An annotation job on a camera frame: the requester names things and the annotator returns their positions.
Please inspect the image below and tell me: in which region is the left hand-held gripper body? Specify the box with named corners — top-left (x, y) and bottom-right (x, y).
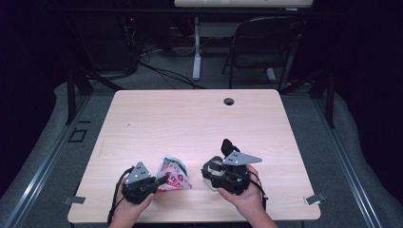
top-left (122, 161), bottom-right (158, 205)

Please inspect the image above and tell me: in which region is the person's left hand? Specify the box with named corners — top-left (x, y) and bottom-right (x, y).
top-left (110, 189), bottom-right (156, 224)

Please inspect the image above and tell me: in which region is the bundle of floor cables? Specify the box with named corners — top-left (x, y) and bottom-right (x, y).
top-left (139, 47), bottom-right (207, 90)

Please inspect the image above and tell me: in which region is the dark equipment with red light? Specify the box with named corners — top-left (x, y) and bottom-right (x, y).
top-left (75, 13), bottom-right (141, 72)

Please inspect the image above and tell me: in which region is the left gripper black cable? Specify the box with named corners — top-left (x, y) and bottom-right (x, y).
top-left (106, 166), bottom-right (136, 226)

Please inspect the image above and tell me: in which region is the black folding chair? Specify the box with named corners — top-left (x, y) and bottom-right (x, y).
top-left (221, 15), bottom-right (305, 93)

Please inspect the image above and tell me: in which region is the black metal stand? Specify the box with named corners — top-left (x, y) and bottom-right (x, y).
top-left (65, 67), bottom-right (125, 125)
top-left (278, 67), bottom-right (336, 129)

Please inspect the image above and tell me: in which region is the white desk leg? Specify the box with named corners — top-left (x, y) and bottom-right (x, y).
top-left (265, 66), bottom-right (278, 84)
top-left (192, 16), bottom-right (202, 81)

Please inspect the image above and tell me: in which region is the white desk top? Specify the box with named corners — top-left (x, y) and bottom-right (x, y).
top-left (174, 0), bottom-right (314, 9)

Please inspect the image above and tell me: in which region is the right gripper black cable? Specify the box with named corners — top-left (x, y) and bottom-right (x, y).
top-left (240, 170), bottom-right (269, 212)

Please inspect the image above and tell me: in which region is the grey tape tab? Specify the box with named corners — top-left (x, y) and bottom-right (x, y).
top-left (303, 192), bottom-right (326, 205)
top-left (63, 196), bottom-right (86, 205)

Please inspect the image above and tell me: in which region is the metal floor rail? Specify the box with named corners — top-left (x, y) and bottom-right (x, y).
top-left (2, 94), bottom-right (93, 228)
top-left (312, 94), bottom-right (383, 228)

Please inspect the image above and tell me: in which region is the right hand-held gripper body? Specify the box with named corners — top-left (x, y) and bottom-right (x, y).
top-left (209, 150), bottom-right (263, 196)

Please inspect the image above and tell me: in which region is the pink and white plastic pouch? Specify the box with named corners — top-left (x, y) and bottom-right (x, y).
top-left (156, 154), bottom-right (193, 193)

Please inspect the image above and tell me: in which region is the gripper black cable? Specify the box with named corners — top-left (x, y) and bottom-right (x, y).
top-left (240, 170), bottom-right (269, 212)
top-left (106, 166), bottom-right (136, 226)

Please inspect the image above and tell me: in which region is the person's right hand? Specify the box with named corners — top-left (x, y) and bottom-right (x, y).
top-left (218, 164), bottom-right (266, 221)

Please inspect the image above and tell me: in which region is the clear container with black lid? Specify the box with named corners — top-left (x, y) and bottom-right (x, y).
top-left (201, 138), bottom-right (240, 193)

